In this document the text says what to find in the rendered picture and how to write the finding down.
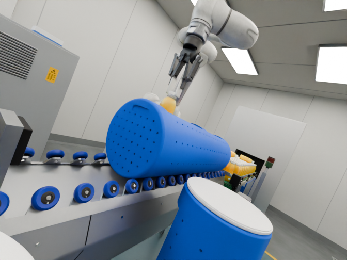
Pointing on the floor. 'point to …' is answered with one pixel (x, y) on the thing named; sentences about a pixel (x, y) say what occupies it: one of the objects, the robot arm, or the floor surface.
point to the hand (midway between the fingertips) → (175, 87)
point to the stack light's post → (258, 187)
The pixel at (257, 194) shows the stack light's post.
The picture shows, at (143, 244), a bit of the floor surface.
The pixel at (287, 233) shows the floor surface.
